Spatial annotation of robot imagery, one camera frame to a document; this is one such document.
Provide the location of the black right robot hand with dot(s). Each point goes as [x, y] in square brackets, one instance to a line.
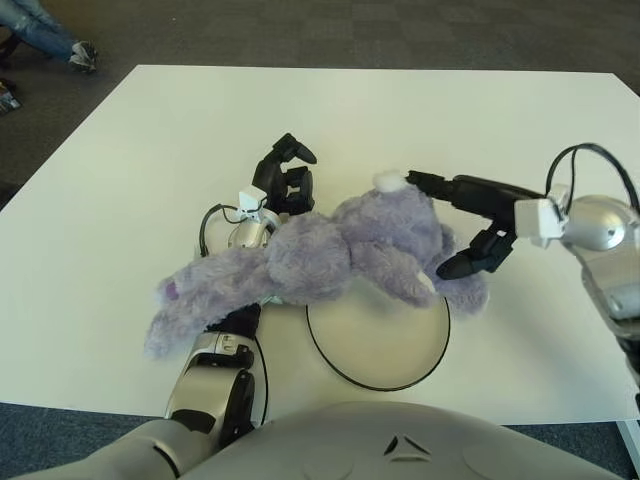
[480, 195]

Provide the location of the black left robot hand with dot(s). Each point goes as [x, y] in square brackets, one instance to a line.
[270, 177]

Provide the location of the purple plush bunny doll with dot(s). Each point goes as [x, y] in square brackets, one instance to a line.
[310, 255]

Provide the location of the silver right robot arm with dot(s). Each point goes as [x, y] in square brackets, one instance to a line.
[605, 240]

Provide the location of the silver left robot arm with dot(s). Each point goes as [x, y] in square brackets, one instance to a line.
[215, 380]

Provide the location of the white plate with black rim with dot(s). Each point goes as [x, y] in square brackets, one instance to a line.
[380, 345]

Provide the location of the grey sneaker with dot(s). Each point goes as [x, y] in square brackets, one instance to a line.
[82, 54]

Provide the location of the dark multicoloured floor item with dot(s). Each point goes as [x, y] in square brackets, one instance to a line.
[9, 100]

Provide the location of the grey robot torso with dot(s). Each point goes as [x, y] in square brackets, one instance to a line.
[350, 440]

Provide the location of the person's leg in jeans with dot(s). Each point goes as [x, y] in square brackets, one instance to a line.
[40, 22]

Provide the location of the white table leg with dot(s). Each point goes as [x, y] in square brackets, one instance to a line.
[630, 450]

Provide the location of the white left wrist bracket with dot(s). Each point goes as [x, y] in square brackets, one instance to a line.
[250, 200]

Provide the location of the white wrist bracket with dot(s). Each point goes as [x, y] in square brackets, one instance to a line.
[250, 200]
[540, 220]

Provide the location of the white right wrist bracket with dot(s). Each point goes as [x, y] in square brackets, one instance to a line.
[540, 220]

